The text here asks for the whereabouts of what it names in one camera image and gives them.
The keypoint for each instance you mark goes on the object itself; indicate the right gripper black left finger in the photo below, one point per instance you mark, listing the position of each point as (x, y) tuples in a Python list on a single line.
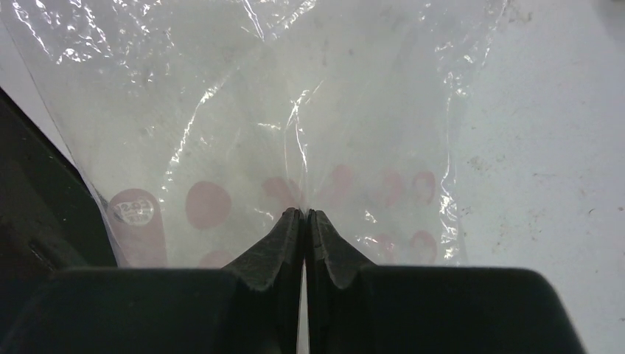
[(248, 306)]

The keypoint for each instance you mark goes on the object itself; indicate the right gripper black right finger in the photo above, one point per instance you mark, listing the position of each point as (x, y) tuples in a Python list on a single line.
[(357, 306)]

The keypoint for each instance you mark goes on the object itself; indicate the clear zip top bag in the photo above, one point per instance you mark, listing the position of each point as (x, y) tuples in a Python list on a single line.
[(196, 124)]

